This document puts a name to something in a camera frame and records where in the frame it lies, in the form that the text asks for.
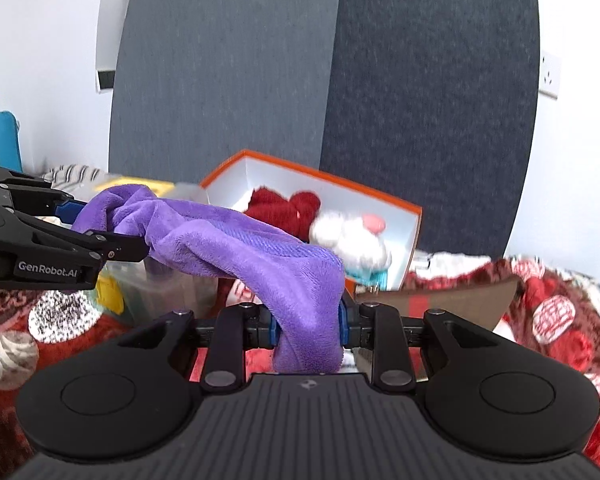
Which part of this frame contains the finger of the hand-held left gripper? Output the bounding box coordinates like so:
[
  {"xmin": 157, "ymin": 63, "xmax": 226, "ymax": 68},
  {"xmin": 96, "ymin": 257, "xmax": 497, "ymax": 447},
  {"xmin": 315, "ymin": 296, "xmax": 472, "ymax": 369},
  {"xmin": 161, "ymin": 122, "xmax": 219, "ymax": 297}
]
[
  {"xmin": 0, "ymin": 161, "xmax": 89, "ymax": 227},
  {"xmin": 16, "ymin": 211, "xmax": 149, "ymax": 264}
]

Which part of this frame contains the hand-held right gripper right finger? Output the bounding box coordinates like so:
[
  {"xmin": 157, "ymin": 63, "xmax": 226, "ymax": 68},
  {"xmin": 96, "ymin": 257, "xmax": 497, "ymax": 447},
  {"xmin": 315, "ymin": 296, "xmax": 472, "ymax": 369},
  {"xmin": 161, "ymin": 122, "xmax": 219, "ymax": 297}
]
[{"xmin": 336, "ymin": 291, "xmax": 507, "ymax": 394}]

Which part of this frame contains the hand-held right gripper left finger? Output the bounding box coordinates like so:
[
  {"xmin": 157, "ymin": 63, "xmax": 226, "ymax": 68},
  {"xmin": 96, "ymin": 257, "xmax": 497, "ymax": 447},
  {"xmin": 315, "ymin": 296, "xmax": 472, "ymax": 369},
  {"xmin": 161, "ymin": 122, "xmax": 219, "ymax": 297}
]
[{"xmin": 115, "ymin": 301, "xmax": 282, "ymax": 394}]

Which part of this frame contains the purple cloth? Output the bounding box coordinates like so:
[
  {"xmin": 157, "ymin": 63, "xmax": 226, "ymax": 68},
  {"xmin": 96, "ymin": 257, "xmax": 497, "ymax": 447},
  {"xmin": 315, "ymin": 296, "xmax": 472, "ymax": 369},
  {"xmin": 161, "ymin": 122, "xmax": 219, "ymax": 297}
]
[{"xmin": 70, "ymin": 184, "xmax": 349, "ymax": 374}]

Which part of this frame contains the white plush toy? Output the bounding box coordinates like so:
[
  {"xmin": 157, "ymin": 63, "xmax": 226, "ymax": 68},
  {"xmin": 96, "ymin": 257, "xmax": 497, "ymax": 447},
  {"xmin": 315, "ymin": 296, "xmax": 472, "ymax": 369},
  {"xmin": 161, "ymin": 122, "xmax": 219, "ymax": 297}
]
[{"xmin": 307, "ymin": 210, "xmax": 394, "ymax": 274}]

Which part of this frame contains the dark red plush toy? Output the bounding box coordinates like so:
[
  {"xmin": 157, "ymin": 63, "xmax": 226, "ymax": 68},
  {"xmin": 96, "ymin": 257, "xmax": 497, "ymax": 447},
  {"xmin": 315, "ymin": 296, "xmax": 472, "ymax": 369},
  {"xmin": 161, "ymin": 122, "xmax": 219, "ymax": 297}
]
[{"xmin": 242, "ymin": 186, "xmax": 324, "ymax": 244}]

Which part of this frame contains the orange cardboard box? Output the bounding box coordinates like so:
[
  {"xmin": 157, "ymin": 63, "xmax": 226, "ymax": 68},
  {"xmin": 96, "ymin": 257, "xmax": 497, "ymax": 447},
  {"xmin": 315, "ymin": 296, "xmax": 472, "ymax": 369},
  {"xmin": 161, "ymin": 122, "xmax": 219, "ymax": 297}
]
[{"xmin": 200, "ymin": 149, "xmax": 424, "ymax": 294}]

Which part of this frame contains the striped bedding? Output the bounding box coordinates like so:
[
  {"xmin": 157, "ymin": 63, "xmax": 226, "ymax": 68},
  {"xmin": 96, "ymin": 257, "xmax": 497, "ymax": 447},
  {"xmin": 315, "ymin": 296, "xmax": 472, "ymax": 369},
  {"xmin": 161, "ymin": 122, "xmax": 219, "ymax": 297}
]
[{"xmin": 40, "ymin": 162, "xmax": 117, "ymax": 192}]

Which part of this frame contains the clear plastic storage box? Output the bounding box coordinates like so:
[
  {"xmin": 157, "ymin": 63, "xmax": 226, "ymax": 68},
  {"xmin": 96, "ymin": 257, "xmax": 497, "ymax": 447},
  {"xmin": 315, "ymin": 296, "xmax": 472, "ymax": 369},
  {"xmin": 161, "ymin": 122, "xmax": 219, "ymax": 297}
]
[{"xmin": 92, "ymin": 175, "xmax": 222, "ymax": 322}]

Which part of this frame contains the brown patterned cloth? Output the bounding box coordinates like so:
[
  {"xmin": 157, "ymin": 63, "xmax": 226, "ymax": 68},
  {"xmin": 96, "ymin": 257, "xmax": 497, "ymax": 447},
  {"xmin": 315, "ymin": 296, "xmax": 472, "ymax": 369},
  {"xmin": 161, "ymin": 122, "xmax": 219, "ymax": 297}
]
[{"xmin": 0, "ymin": 287, "xmax": 47, "ymax": 332}]

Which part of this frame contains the teal book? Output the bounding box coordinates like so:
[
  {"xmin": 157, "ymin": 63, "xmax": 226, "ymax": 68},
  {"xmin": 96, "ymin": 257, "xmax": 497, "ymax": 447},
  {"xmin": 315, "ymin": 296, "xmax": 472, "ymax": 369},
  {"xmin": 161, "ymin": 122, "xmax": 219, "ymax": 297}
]
[{"xmin": 0, "ymin": 111, "xmax": 24, "ymax": 174}]

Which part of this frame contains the brown handbag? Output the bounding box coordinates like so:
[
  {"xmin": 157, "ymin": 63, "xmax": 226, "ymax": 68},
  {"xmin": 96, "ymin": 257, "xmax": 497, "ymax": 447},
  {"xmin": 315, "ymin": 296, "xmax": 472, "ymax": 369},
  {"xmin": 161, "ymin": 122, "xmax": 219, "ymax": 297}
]
[{"xmin": 355, "ymin": 275, "xmax": 524, "ymax": 377}]

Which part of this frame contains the red printed blanket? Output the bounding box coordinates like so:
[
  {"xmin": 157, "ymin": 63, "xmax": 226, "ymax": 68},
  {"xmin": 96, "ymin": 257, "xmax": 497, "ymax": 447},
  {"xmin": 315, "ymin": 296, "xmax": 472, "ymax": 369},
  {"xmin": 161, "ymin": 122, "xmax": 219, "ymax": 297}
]
[{"xmin": 0, "ymin": 250, "xmax": 600, "ymax": 477}]

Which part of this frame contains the dark grey upholstered panel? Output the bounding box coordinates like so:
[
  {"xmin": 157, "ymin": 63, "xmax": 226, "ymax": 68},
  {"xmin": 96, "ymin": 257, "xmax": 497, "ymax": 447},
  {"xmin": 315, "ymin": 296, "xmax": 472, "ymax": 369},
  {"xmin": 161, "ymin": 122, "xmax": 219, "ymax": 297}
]
[{"xmin": 320, "ymin": 0, "xmax": 542, "ymax": 262}]

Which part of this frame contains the white wall trim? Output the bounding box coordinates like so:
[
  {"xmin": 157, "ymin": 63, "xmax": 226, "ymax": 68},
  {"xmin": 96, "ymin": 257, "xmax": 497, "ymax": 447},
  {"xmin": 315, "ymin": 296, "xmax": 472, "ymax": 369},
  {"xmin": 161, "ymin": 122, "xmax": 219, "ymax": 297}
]
[{"xmin": 95, "ymin": 0, "xmax": 147, "ymax": 94}]

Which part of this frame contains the white wall socket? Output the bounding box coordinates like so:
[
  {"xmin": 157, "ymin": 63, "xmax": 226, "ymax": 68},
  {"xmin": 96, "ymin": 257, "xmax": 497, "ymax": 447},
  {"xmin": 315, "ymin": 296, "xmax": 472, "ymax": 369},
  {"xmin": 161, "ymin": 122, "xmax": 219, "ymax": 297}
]
[{"xmin": 537, "ymin": 50, "xmax": 564, "ymax": 102}]

